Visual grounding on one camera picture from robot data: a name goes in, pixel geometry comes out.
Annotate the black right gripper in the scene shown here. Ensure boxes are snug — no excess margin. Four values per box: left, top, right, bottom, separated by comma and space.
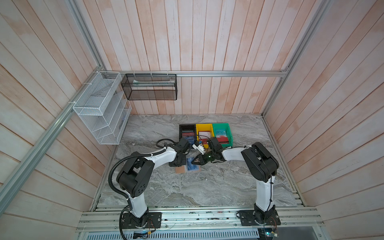
190, 150, 215, 166

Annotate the blue VIP card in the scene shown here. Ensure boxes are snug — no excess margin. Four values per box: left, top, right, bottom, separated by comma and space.
186, 158, 200, 172

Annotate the tan leather card holder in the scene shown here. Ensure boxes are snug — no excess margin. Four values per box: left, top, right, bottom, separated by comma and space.
175, 158, 201, 174

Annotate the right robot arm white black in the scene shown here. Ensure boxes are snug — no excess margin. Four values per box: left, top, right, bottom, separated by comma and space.
192, 137, 279, 213

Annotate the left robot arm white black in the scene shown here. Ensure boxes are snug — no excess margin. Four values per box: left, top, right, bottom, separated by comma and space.
108, 138, 190, 219

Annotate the red card in green bin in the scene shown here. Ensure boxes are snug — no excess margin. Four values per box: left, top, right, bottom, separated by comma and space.
218, 136, 230, 144

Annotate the white card stack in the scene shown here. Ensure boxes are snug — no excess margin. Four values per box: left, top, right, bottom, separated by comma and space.
198, 131, 212, 139

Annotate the teal card in green bin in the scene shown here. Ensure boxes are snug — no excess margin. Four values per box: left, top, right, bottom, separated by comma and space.
215, 129, 228, 138

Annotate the black plastic bin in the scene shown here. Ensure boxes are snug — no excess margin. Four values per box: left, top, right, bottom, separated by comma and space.
179, 124, 197, 141

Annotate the yellow plastic bin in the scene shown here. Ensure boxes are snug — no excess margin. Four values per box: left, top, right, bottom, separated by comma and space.
196, 124, 215, 148

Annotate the green plastic bin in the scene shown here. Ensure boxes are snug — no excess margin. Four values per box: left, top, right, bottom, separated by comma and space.
213, 123, 233, 148

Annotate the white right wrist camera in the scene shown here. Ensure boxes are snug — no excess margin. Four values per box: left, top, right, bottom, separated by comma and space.
193, 141, 206, 154

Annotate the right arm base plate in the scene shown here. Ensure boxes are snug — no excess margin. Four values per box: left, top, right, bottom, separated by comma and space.
238, 209, 281, 226

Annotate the black wire mesh basket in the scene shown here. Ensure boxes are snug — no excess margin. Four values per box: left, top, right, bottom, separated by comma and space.
121, 73, 178, 101

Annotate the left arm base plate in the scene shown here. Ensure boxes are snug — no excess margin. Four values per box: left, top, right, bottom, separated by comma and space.
119, 212, 162, 230

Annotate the black corrugated cable conduit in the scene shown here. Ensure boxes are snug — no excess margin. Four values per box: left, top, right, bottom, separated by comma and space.
107, 138, 176, 199

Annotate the white wire mesh shelf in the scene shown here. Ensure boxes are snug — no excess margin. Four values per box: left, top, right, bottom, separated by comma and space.
73, 71, 132, 145

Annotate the aluminium front rail frame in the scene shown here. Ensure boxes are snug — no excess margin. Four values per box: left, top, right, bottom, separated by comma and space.
76, 207, 325, 233

